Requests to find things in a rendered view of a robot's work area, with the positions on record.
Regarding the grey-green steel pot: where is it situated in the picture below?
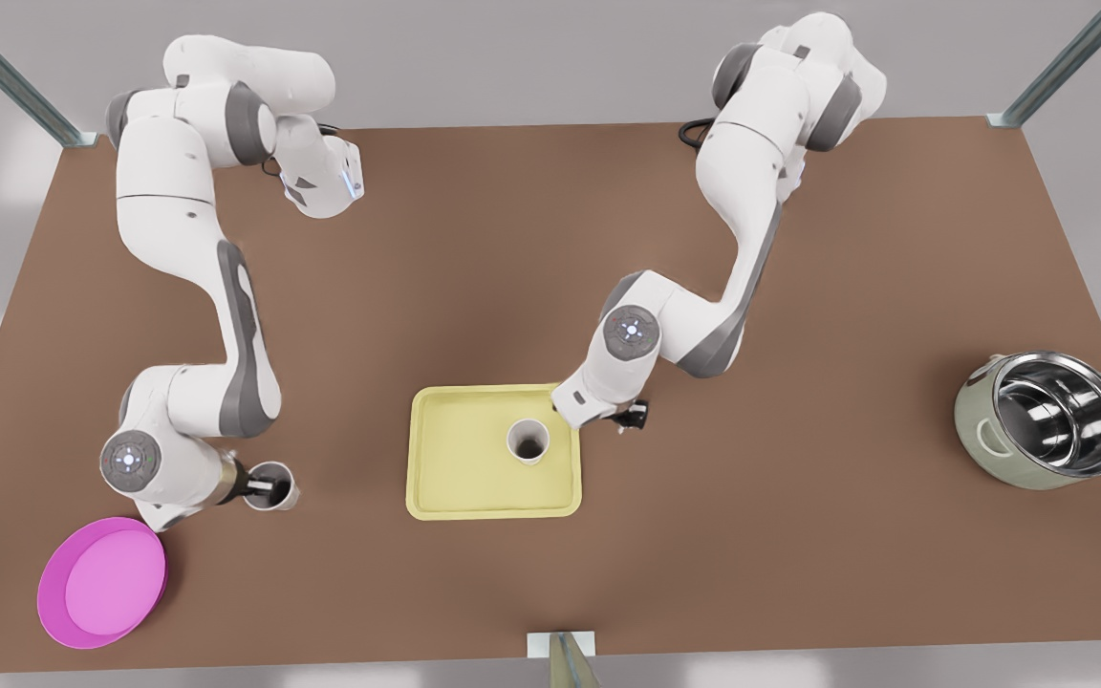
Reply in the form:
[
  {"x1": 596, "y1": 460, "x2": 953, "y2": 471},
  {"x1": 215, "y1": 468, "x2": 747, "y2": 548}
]
[{"x1": 954, "y1": 351, "x2": 1101, "y2": 492}]

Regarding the white IKEA cup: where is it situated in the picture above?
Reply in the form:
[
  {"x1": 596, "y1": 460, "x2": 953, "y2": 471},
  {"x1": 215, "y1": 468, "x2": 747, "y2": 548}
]
[
  {"x1": 245, "y1": 462, "x2": 300, "y2": 512},
  {"x1": 507, "y1": 419, "x2": 551, "y2": 466}
]

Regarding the yellow rectangular tray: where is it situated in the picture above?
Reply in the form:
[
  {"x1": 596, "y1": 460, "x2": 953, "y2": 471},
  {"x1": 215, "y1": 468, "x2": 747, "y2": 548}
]
[{"x1": 406, "y1": 384, "x2": 583, "y2": 521}]

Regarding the pink round plate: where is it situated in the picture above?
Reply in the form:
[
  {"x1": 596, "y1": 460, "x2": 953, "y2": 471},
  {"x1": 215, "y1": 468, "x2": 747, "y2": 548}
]
[{"x1": 37, "y1": 517, "x2": 168, "y2": 651}]

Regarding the silver frame post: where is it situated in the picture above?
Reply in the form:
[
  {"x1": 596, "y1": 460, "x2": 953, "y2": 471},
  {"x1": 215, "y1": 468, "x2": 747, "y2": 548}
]
[
  {"x1": 0, "y1": 0, "x2": 100, "y2": 149},
  {"x1": 987, "y1": 0, "x2": 1101, "y2": 129},
  {"x1": 527, "y1": 631, "x2": 601, "y2": 688}
]

